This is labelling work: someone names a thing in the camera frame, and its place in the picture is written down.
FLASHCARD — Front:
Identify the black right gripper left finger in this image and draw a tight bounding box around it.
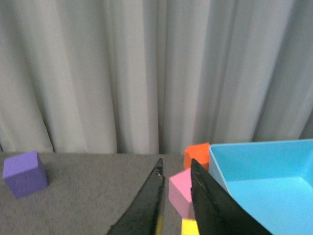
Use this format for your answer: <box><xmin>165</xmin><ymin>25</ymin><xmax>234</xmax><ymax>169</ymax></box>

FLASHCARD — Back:
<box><xmin>107</xmin><ymin>158</ymin><xmax>165</xmax><ymax>235</ymax></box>

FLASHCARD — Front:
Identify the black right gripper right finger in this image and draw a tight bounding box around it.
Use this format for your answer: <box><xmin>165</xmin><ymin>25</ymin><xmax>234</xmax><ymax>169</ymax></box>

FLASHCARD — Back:
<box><xmin>191</xmin><ymin>159</ymin><xmax>271</xmax><ymax>235</ymax></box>

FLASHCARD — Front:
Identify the yellow foam block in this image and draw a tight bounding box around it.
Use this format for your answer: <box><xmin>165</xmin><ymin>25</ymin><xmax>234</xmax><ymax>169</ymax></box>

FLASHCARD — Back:
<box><xmin>180</xmin><ymin>218</ymin><xmax>200</xmax><ymax>235</ymax></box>

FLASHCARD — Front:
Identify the pink foam block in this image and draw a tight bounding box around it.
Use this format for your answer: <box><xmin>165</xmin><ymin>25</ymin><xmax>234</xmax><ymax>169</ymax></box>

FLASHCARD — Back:
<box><xmin>168</xmin><ymin>168</ymin><xmax>195</xmax><ymax>219</ymax></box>

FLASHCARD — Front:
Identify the orange foam block right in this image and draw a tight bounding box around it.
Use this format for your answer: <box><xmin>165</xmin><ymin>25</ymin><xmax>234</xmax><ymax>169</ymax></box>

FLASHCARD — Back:
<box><xmin>183</xmin><ymin>143</ymin><xmax>210</xmax><ymax>171</ymax></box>

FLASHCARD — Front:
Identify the light blue plastic bin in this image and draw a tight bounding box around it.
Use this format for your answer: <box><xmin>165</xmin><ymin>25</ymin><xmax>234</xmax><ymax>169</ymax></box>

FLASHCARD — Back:
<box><xmin>209</xmin><ymin>139</ymin><xmax>313</xmax><ymax>235</ymax></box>

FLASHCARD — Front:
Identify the purple foam block back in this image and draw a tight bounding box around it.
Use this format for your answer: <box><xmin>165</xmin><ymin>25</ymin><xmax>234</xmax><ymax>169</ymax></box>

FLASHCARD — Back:
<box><xmin>2</xmin><ymin>150</ymin><xmax>48</xmax><ymax>199</ymax></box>

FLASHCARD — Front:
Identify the grey curtain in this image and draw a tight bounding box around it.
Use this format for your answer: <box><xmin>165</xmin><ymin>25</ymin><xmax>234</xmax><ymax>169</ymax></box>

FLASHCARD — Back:
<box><xmin>0</xmin><ymin>0</ymin><xmax>313</xmax><ymax>154</ymax></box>

